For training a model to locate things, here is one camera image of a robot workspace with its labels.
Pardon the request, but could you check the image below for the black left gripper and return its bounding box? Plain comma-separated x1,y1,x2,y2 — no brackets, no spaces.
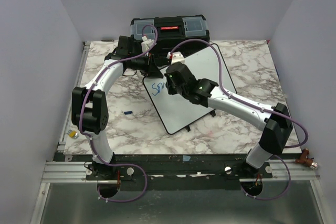
129,52,164,78

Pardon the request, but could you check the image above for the white whiteboard with black rim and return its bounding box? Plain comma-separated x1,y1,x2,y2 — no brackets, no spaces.
143,44,236,134

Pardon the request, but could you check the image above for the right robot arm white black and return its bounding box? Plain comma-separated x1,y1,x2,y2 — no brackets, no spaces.
164,62,293,178

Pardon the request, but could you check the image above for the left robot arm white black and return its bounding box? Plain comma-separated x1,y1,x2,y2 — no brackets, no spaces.
71,35,158,179

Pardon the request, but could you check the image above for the black plastic toolbox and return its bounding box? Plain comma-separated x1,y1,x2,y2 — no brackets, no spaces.
130,15,210,67

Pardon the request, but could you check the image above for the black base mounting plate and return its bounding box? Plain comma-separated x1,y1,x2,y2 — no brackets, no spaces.
86,154,272,191

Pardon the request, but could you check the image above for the small yellow grey object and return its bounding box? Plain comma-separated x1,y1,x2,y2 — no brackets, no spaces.
67,130,79,139

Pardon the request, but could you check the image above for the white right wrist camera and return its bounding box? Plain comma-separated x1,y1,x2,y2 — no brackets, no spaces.
167,51,185,65

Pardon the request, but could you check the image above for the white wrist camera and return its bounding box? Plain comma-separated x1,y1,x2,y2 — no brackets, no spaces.
141,36,154,52
167,51,185,65

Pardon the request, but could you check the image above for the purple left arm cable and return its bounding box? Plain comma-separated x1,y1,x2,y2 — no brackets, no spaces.
78,24,158,204

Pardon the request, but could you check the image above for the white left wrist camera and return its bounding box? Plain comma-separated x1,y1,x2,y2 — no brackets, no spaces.
141,36,154,52

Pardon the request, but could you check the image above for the aluminium frame rail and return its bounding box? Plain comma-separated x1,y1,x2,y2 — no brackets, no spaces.
28,40,91,224

